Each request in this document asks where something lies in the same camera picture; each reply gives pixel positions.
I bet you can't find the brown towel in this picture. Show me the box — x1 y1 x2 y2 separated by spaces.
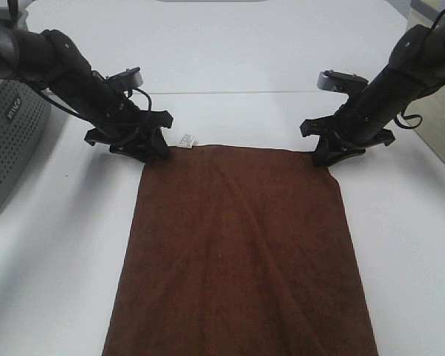
103 145 378 355

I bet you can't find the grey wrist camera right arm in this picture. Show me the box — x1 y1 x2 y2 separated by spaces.
317 70 369 95

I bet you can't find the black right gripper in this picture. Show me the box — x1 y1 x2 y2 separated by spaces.
300 67 408 166

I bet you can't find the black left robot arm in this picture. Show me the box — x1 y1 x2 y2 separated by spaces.
0 23 174 162

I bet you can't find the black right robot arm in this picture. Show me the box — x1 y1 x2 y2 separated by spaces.
300 24 445 167

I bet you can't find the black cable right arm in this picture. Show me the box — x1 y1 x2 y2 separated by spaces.
392 0 445 131

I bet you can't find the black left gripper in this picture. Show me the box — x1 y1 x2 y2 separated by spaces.
50 70 174 163

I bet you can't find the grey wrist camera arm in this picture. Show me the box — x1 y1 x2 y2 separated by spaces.
317 70 369 95
105 67 143 92

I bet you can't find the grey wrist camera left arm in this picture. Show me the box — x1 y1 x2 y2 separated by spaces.
105 67 143 92

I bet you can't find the grey perforated plastic basket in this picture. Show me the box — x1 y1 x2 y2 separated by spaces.
0 79 51 211

